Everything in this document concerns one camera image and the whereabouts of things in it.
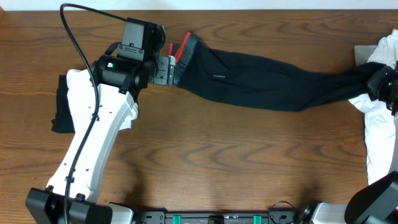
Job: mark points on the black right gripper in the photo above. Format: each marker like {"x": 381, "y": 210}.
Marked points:
{"x": 376, "y": 81}

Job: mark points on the grey cloth piece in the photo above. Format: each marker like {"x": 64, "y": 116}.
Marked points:
{"x": 362, "y": 53}

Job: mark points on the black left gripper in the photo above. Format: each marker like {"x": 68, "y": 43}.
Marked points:
{"x": 164, "y": 70}

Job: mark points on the black leggings with red waistband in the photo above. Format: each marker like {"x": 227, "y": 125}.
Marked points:
{"x": 257, "y": 82}

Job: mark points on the folded white garment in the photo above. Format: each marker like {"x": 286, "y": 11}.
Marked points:
{"x": 80, "y": 95}

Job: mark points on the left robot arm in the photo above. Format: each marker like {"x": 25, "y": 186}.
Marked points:
{"x": 71, "y": 195}

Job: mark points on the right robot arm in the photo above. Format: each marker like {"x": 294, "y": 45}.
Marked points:
{"x": 376, "y": 202}

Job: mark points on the crumpled white shirt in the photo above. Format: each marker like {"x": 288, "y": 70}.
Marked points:
{"x": 379, "y": 127}

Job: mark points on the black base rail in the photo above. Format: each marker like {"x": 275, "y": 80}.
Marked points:
{"x": 282, "y": 212}

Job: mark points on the folded black garment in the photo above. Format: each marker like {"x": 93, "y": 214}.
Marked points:
{"x": 62, "y": 123}

